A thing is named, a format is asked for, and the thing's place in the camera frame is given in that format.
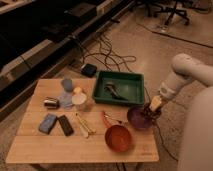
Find small metal can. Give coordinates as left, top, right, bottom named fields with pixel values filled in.
left=44, top=97, right=60, bottom=109

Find purple bowl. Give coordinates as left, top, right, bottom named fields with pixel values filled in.
left=127, top=106, right=152, bottom=130

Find black floor cables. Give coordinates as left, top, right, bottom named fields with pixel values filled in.
left=71, top=33, right=138, bottom=72

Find dark utensil in tray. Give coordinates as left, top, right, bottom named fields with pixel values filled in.
left=104, top=82, right=126, bottom=100

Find clear cup with white lid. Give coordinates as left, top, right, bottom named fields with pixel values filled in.
left=72, top=93, right=87, bottom=110

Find small yellow round object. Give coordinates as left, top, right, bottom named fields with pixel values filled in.
left=73, top=87, right=82, bottom=94

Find blue plastic cup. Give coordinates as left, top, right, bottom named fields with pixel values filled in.
left=61, top=78, right=73, bottom=92

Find blue sponge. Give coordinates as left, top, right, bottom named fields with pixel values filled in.
left=39, top=114, right=57, bottom=134

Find black power box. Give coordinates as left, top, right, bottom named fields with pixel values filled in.
left=81, top=63, right=97, bottom=77

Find dark red grape bunch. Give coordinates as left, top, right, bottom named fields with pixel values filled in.
left=142, top=103, right=161, bottom=122

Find green plastic tray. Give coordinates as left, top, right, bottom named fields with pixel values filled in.
left=92, top=71, right=145, bottom=106

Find orange red bowl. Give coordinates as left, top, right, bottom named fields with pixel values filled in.
left=105, top=125, right=132, bottom=152

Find light blue cloth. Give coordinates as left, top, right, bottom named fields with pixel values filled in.
left=58, top=92, right=73, bottom=108

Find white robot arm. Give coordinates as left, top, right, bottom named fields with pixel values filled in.
left=149, top=53, right=213, bottom=171

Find red handled utensil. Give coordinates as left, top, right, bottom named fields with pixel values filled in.
left=101, top=111, right=127, bottom=128

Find wooden tongs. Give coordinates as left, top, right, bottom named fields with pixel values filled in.
left=76, top=114, right=96, bottom=138

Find black rectangular block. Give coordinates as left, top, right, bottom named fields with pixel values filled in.
left=58, top=115, right=74, bottom=136

